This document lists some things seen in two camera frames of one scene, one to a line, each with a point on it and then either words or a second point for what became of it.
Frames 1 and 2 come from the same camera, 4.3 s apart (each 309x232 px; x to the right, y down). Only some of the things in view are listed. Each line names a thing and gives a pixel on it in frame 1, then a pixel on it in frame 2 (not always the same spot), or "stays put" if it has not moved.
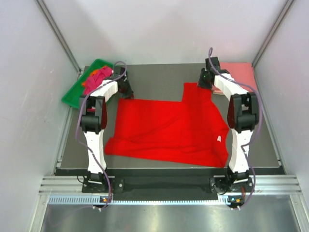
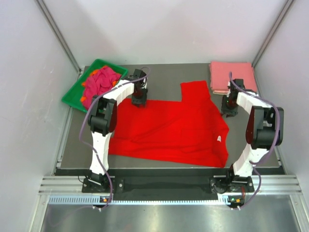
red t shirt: [191, 131] stays put
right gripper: [200, 83] to [229, 113]
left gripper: [129, 94] to [142, 101]
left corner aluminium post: [57, 33] stays put
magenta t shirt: [94, 81] stays put
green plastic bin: [71, 96] stays put
